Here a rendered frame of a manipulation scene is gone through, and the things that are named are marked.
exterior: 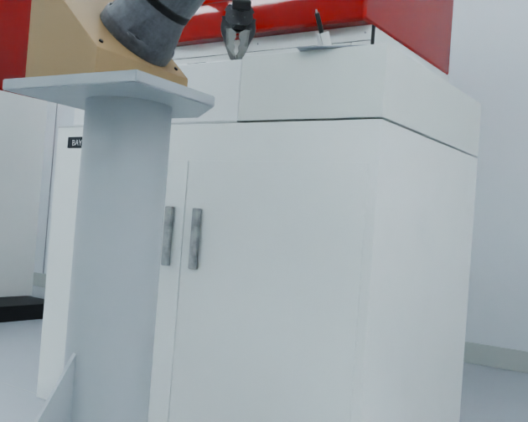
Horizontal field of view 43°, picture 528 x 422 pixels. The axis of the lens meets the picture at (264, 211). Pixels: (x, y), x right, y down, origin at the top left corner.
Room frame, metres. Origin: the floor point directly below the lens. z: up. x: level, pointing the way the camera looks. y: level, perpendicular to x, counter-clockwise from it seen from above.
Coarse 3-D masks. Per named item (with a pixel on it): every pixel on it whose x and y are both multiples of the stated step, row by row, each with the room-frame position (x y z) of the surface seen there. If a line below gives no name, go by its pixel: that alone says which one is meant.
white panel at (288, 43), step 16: (304, 32) 2.15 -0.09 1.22; (336, 32) 2.08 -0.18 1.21; (352, 32) 2.05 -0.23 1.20; (368, 32) 2.02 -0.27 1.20; (176, 48) 2.45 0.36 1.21; (192, 48) 2.41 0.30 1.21; (208, 48) 2.37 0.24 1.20; (224, 48) 2.33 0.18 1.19; (256, 48) 2.25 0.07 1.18; (272, 48) 2.21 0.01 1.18; (288, 48) 2.18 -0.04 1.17
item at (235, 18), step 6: (228, 6) 1.74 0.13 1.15; (228, 12) 1.73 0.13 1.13; (234, 12) 1.73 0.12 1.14; (240, 12) 1.73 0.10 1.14; (246, 12) 1.73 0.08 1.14; (252, 12) 1.74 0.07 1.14; (228, 18) 1.73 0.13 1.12; (234, 18) 1.73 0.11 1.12; (240, 18) 1.73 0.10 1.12; (246, 18) 1.73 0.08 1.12; (252, 18) 1.74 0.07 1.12; (234, 24) 1.74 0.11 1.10; (240, 24) 1.73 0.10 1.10; (246, 24) 1.73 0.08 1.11; (234, 30) 1.80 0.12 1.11; (240, 30) 1.80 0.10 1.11
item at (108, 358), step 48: (48, 96) 1.24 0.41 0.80; (96, 96) 1.20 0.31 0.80; (144, 96) 1.17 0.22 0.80; (192, 96) 1.16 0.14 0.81; (96, 144) 1.19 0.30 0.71; (144, 144) 1.20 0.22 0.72; (96, 192) 1.19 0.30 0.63; (144, 192) 1.20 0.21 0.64; (96, 240) 1.18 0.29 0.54; (144, 240) 1.21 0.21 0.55; (96, 288) 1.18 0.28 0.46; (144, 288) 1.21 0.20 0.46; (96, 336) 1.18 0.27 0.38; (144, 336) 1.22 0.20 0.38; (96, 384) 1.18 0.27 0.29; (144, 384) 1.23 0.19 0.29
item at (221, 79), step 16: (192, 64) 1.58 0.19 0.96; (208, 64) 1.56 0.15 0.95; (224, 64) 1.53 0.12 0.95; (240, 64) 1.50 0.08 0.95; (192, 80) 1.58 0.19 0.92; (208, 80) 1.55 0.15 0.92; (224, 80) 1.53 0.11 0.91; (240, 80) 1.50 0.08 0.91; (224, 96) 1.53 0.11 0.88; (80, 112) 1.80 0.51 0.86; (208, 112) 1.55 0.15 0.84; (224, 112) 1.52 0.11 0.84
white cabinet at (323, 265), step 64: (64, 128) 1.83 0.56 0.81; (192, 128) 1.57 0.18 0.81; (256, 128) 1.47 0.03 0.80; (320, 128) 1.38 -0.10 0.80; (384, 128) 1.32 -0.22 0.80; (64, 192) 1.81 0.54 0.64; (192, 192) 1.56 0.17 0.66; (256, 192) 1.46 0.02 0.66; (320, 192) 1.37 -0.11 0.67; (384, 192) 1.33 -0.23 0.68; (448, 192) 1.64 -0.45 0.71; (64, 256) 1.80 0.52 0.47; (192, 256) 1.54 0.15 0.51; (256, 256) 1.45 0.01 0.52; (320, 256) 1.36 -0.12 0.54; (384, 256) 1.35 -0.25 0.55; (448, 256) 1.67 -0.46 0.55; (64, 320) 1.79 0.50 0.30; (192, 320) 1.54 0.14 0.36; (256, 320) 1.45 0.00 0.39; (320, 320) 1.36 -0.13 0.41; (384, 320) 1.37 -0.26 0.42; (448, 320) 1.70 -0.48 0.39; (192, 384) 1.54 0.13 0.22; (256, 384) 1.44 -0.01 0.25; (320, 384) 1.35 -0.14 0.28; (384, 384) 1.39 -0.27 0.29; (448, 384) 1.73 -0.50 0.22
